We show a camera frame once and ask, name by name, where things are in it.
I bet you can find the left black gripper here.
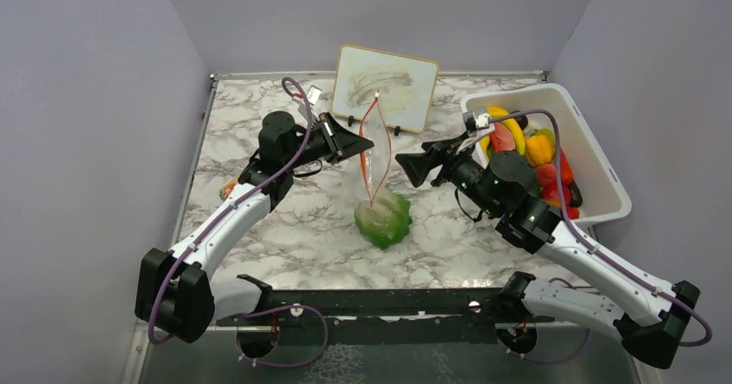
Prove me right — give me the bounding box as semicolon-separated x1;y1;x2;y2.
283;111;374;170

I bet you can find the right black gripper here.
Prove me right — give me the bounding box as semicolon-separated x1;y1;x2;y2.
396;130;501;217

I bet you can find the clear zip top bag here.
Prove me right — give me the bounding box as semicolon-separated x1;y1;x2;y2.
355;91;394;217

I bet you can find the green lettuce head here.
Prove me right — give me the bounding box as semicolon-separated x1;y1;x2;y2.
354;188;413;250

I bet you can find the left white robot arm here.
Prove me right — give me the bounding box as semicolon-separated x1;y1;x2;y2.
135;110;374;344

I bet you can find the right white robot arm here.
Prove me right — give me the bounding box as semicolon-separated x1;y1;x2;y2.
395;138;700;369

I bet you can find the watermelon slice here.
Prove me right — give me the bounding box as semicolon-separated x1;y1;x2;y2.
489;123;516;152

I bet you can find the yellow banana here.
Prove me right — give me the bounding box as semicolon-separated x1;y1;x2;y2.
481;118;526;155

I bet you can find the yellow bell pepper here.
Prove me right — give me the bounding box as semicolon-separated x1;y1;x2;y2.
525;135;555;167

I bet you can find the pink peach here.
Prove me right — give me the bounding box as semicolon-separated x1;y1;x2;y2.
534;163;557;186

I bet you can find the red apple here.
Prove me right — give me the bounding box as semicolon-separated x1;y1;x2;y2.
541;183;565;208

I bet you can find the orange snack packet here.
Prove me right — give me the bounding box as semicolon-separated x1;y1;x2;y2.
218;178;238;200

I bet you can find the red chili pepper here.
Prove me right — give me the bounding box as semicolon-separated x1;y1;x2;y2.
558;150;574;186

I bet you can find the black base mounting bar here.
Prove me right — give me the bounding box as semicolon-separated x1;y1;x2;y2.
215;286;549;346

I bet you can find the dark eggplant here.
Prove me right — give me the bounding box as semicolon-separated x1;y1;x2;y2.
567;180;584;208

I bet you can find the red tomato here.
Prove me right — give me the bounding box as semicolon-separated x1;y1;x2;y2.
566;207;581;220

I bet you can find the white plastic bin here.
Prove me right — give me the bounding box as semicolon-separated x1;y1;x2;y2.
461;84;632;230

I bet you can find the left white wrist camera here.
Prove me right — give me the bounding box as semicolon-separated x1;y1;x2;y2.
300;85;323;107

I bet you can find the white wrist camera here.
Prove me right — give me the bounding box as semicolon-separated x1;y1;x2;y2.
300;85;323;107
457;110;495;153

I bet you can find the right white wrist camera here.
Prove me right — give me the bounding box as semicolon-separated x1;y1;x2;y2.
457;110;495;153

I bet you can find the small whiteboard with wood frame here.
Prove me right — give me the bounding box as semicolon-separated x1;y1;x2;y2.
331;44;440;133

